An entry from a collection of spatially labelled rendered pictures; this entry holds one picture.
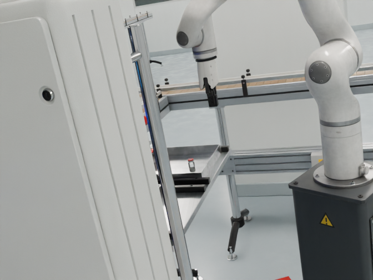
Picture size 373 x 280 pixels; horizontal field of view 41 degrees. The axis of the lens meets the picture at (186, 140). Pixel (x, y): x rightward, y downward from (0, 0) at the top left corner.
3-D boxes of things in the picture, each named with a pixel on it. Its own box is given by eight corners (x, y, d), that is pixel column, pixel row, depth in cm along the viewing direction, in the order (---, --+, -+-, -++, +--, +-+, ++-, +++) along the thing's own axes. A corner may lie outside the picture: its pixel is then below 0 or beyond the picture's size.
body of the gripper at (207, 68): (198, 53, 176) (203, 84, 179) (191, 59, 167) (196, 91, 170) (219, 50, 173) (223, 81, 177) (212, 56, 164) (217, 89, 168)
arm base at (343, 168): (387, 168, 155) (384, 112, 149) (358, 193, 143) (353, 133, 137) (332, 160, 168) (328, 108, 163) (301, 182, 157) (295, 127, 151)
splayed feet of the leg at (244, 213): (224, 261, 276) (220, 239, 272) (241, 216, 320) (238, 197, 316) (238, 261, 273) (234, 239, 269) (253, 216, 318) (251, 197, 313)
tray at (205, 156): (112, 184, 177) (110, 175, 176) (141, 156, 200) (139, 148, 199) (202, 181, 165) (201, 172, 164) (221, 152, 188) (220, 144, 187)
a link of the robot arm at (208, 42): (206, 51, 163) (221, 45, 170) (200, 11, 159) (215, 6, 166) (186, 53, 168) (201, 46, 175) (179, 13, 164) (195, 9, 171)
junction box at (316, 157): (312, 171, 259) (310, 155, 256) (312, 167, 263) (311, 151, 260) (336, 170, 255) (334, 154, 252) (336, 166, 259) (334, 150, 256)
